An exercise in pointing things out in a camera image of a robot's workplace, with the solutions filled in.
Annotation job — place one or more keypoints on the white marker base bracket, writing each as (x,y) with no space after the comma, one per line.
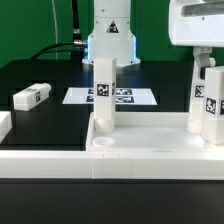
(124,96)

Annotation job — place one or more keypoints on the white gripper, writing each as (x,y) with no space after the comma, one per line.
(197,23)

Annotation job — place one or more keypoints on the white front fence bar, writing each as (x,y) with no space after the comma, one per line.
(105,165)

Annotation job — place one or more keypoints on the white desk top tray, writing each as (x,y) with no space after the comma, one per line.
(148,132)

